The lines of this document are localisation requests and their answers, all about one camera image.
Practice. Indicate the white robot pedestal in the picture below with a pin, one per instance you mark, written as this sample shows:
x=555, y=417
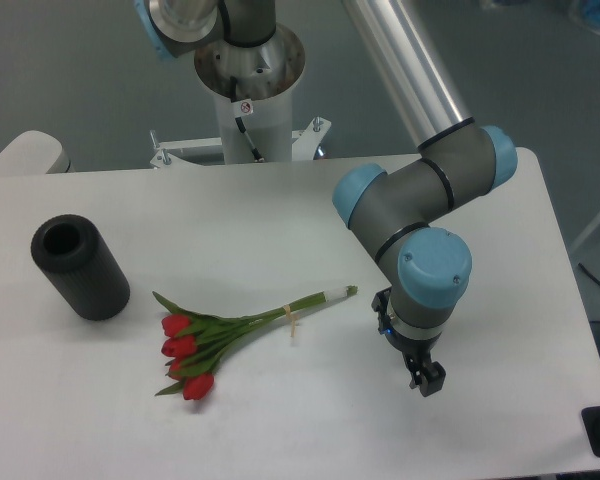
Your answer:
x=252, y=90

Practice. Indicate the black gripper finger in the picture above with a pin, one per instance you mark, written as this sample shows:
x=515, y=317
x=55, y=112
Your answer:
x=431, y=378
x=413, y=367

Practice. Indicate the black ribbed cylindrical vase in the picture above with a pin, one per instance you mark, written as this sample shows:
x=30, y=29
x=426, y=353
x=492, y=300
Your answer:
x=72, y=254

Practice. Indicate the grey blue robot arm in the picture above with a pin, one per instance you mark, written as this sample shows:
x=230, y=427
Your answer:
x=391, y=214

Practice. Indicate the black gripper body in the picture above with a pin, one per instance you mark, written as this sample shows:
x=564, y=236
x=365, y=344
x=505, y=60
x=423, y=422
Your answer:
x=412, y=342

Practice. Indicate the white chair armrest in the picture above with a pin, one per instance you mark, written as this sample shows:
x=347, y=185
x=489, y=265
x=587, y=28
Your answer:
x=34, y=153

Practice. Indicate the red tulip bouquet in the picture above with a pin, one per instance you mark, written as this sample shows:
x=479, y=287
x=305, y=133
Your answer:
x=195, y=343

